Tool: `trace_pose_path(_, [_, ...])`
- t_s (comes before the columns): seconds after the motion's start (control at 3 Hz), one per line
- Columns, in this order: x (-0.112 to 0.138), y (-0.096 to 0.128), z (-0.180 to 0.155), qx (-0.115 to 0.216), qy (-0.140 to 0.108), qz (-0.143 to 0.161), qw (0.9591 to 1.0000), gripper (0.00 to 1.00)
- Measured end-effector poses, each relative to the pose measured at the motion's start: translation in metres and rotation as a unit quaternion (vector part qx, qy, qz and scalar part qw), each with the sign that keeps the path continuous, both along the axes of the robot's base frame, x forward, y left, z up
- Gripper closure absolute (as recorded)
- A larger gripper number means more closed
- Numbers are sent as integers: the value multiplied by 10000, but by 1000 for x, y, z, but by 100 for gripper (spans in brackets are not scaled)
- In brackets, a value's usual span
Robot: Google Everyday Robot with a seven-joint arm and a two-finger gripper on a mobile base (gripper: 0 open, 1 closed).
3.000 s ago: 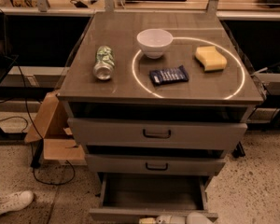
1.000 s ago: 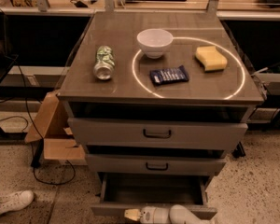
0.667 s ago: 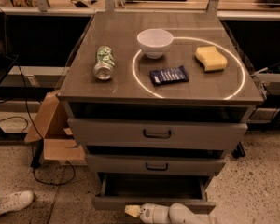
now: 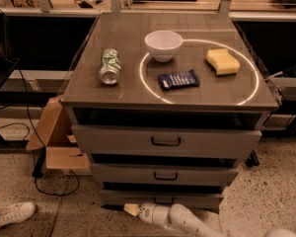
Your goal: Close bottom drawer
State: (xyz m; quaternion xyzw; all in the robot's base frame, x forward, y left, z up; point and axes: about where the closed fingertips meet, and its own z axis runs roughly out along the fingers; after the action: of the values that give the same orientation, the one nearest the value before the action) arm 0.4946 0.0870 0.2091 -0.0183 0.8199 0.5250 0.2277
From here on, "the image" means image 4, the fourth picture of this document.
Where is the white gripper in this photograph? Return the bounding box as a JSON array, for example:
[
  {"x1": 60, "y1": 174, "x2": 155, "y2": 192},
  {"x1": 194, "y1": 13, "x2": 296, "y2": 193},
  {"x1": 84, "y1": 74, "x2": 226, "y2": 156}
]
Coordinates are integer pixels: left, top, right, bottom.
[{"x1": 123, "y1": 203, "x2": 170, "y2": 225}]

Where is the grey bottom drawer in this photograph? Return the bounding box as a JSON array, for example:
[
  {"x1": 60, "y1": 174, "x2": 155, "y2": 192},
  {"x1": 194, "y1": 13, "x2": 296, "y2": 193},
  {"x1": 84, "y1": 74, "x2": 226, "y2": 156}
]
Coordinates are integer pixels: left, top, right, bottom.
[{"x1": 100, "y1": 190, "x2": 224, "y2": 213}]

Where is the grey drawer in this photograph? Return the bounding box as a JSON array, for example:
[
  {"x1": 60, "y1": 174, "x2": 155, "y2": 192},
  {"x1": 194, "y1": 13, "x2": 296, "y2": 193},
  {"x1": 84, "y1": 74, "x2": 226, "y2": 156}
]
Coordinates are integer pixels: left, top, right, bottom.
[
  {"x1": 72, "y1": 124, "x2": 261, "y2": 159},
  {"x1": 90, "y1": 163, "x2": 238, "y2": 186},
  {"x1": 100, "y1": 190, "x2": 224, "y2": 213}
]

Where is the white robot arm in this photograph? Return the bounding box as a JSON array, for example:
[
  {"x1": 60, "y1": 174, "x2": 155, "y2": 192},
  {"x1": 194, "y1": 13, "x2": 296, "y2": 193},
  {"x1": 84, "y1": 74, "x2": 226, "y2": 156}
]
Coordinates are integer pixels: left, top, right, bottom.
[{"x1": 123, "y1": 202, "x2": 225, "y2": 237}]

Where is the grey middle drawer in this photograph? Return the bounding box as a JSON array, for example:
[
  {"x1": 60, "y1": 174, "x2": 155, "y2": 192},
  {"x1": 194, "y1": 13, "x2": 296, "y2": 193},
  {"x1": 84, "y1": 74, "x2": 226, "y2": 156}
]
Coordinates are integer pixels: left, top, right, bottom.
[{"x1": 90, "y1": 163, "x2": 238, "y2": 186}]

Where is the grey top drawer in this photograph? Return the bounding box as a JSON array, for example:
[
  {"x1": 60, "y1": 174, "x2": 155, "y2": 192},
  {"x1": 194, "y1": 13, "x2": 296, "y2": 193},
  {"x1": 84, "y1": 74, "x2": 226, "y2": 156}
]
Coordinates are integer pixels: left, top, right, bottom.
[{"x1": 72, "y1": 124, "x2": 261, "y2": 159}]

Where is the grey drawer cabinet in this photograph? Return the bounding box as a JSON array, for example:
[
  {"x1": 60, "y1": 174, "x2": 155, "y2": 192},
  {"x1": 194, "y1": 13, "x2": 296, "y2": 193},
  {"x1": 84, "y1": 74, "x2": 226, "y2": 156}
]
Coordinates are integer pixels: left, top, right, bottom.
[{"x1": 60, "y1": 11, "x2": 280, "y2": 196}]

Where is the cardboard box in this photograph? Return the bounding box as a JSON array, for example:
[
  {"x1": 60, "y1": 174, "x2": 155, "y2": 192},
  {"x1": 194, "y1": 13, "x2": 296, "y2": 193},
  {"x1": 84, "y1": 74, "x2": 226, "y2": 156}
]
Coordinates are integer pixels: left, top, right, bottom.
[{"x1": 26, "y1": 97, "x2": 91, "y2": 178}]

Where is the white sneaker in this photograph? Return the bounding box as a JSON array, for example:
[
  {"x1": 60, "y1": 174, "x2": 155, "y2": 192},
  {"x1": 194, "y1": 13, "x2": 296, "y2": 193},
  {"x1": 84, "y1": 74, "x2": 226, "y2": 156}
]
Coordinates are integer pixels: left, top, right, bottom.
[{"x1": 0, "y1": 201, "x2": 36, "y2": 228}]

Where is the green soda can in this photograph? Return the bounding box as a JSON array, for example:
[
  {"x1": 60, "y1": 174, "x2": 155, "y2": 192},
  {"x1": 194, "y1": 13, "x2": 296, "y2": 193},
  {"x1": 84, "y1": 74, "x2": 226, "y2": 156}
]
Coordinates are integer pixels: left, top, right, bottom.
[{"x1": 99, "y1": 48, "x2": 121, "y2": 85}]

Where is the blue snack packet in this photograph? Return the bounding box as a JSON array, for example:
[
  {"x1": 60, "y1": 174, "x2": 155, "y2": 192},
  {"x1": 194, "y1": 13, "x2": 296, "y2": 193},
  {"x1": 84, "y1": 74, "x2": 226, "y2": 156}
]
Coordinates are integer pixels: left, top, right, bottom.
[{"x1": 158, "y1": 69, "x2": 200, "y2": 91}]

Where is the white bowl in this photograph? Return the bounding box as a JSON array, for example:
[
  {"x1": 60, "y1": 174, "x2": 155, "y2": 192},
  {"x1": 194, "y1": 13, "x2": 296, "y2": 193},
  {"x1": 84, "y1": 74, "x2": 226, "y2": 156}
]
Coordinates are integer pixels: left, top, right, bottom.
[{"x1": 145, "y1": 31, "x2": 184, "y2": 62}]

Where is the yellow sponge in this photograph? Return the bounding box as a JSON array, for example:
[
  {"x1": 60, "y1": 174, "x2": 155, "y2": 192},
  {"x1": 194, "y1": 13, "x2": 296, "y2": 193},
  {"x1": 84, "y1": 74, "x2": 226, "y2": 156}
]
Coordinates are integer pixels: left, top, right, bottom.
[{"x1": 206, "y1": 48, "x2": 240, "y2": 76}]

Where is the black floor cable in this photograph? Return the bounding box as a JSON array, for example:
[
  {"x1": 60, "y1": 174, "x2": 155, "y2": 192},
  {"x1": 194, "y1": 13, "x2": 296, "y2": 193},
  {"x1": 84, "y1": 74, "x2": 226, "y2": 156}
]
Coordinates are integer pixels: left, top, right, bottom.
[{"x1": 0, "y1": 3, "x2": 81, "y2": 198}]

